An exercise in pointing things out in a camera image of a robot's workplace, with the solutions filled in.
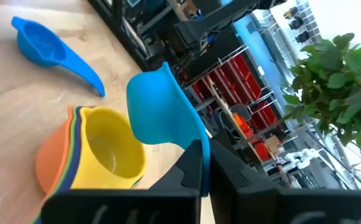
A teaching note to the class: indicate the yellow measuring cup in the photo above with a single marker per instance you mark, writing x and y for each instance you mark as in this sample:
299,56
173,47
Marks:
112,149

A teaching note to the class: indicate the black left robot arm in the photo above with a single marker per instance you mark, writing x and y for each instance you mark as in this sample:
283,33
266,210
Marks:
218,18

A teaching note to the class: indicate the red bin rack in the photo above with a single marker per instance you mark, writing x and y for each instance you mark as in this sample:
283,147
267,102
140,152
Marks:
246,84

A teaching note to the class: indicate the white humanoid robot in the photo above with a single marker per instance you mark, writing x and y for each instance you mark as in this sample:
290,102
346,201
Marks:
298,158

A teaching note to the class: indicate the dark blue measuring cup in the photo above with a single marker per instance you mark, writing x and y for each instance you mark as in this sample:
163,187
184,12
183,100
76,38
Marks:
77,140

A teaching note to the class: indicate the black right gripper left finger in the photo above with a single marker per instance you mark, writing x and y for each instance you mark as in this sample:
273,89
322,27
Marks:
174,202

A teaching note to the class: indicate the teal measuring cup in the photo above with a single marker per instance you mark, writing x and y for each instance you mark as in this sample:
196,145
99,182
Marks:
158,109

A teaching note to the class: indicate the small bright blue measuring cup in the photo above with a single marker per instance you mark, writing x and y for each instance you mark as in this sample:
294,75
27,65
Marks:
43,46

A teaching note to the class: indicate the green leafy potted tree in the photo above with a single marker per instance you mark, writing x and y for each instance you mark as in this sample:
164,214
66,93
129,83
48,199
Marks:
339,81

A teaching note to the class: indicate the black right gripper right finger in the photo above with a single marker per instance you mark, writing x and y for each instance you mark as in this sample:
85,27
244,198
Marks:
261,205

